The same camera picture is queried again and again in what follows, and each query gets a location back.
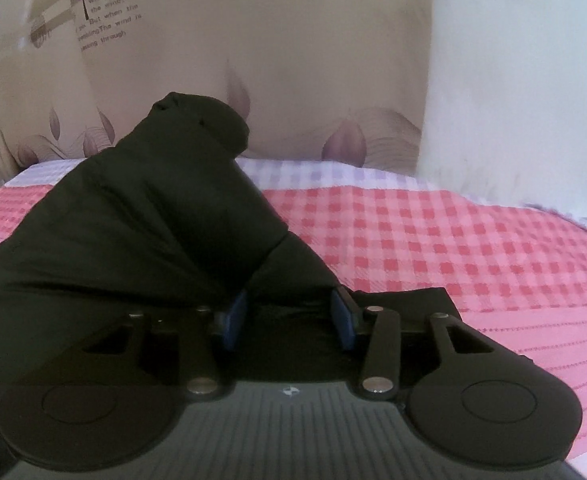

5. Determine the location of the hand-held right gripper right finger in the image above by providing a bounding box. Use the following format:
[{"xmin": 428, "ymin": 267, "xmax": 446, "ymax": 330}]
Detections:
[{"xmin": 329, "ymin": 287, "xmax": 505, "ymax": 402}]

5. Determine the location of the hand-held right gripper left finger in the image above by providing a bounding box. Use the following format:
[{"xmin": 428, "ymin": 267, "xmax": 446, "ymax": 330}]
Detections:
[{"xmin": 80, "ymin": 289, "xmax": 250, "ymax": 402}]

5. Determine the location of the beige floral printed cloth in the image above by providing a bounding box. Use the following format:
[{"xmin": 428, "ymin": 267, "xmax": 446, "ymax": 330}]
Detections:
[{"xmin": 0, "ymin": 0, "xmax": 434, "ymax": 196}]

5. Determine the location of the dark green garment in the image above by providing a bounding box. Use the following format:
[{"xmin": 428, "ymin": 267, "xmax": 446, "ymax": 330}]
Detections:
[{"xmin": 0, "ymin": 91, "xmax": 463, "ymax": 391}]

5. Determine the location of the pink checkered bed sheet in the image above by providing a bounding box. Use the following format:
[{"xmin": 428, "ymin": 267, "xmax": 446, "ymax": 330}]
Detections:
[{"xmin": 0, "ymin": 156, "xmax": 587, "ymax": 463}]

